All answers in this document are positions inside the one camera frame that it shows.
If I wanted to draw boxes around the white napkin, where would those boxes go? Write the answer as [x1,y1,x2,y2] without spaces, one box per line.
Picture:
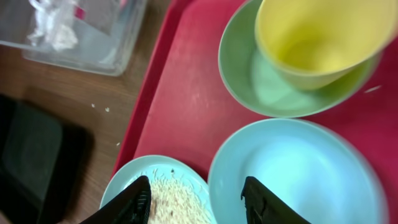
[27,0,79,52]

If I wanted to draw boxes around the food scraps on plate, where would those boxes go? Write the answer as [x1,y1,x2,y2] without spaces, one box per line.
[148,169,211,224]

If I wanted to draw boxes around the clear plastic bin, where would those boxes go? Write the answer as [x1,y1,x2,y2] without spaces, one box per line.
[1,0,147,77]

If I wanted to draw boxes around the red serving tray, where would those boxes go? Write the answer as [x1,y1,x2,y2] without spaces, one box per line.
[114,1,397,223]

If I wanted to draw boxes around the red snack wrapper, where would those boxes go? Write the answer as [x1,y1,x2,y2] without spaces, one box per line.
[73,0,128,21]

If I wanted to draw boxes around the yellow plastic cup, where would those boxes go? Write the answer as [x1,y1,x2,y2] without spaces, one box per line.
[255,0,397,90]

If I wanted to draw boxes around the black plastic tray bin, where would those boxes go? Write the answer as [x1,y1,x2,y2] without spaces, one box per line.
[1,95,92,223]

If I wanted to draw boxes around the light blue bowl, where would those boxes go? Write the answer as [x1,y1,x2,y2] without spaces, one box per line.
[208,119,390,223]

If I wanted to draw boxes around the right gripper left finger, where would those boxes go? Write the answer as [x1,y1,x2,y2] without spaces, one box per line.
[81,175,151,224]

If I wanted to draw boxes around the light blue plate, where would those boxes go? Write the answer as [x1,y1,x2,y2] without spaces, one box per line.
[99,155,216,223]

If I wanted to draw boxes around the green plastic bowl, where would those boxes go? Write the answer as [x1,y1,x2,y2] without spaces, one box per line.
[218,1,381,118]

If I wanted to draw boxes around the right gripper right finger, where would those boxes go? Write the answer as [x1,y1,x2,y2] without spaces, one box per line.
[241,176,310,224]

